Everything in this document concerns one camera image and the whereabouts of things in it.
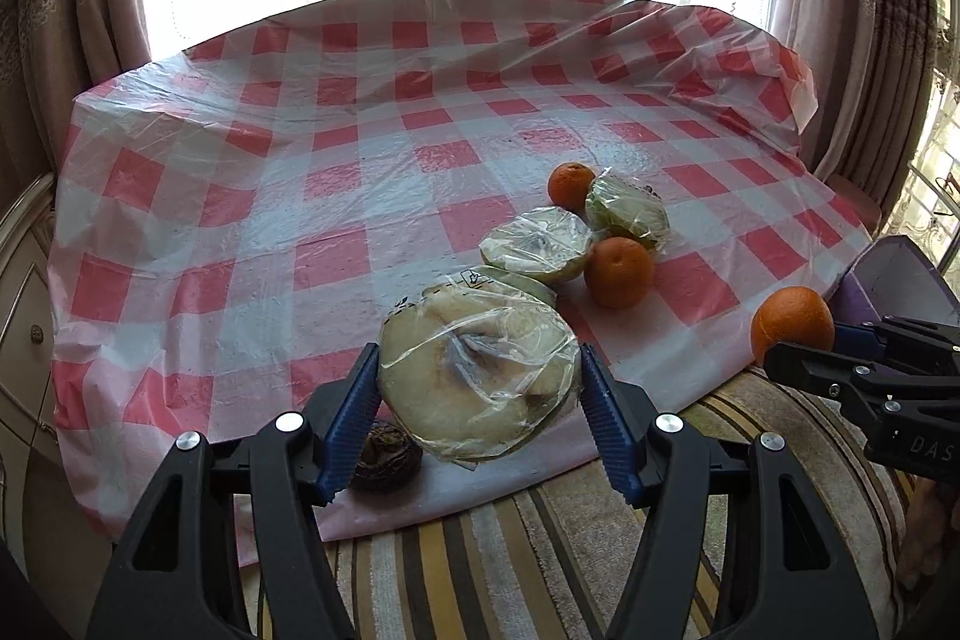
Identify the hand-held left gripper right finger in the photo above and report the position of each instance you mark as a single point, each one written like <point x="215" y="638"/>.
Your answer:
<point x="607" y="430"/>

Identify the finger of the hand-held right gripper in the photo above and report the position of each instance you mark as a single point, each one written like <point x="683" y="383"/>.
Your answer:
<point x="814" y="370"/>
<point x="855" y="338"/>

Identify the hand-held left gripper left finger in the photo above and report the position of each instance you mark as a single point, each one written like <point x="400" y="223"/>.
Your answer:
<point x="352" y="415"/>

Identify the large orange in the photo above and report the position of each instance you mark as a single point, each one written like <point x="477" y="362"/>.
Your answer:
<point x="795" y="321"/>

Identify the large plastic-wrapped pale melon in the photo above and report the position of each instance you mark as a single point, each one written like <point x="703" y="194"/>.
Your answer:
<point x="476" y="374"/>

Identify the dark brown wrinkled fruit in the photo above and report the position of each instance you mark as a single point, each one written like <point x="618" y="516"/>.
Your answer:
<point x="390" y="456"/>

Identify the purple box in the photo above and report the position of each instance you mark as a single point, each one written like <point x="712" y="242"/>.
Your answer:
<point x="892" y="280"/>

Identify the medium orange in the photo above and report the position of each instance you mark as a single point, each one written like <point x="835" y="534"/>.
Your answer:
<point x="619" y="272"/>

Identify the plastic-wrapped pale green fruit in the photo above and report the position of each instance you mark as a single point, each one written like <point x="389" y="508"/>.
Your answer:
<point x="532" y="246"/>

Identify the red white checkered tablecloth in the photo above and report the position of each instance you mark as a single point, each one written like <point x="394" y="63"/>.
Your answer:
<point x="300" y="175"/>

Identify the small orange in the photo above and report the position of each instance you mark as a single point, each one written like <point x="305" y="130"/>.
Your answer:
<point x="570" y="186"/>

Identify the cream cabinet with drawers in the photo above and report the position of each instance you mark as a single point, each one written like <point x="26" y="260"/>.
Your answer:
<point x="26" y="310"/>

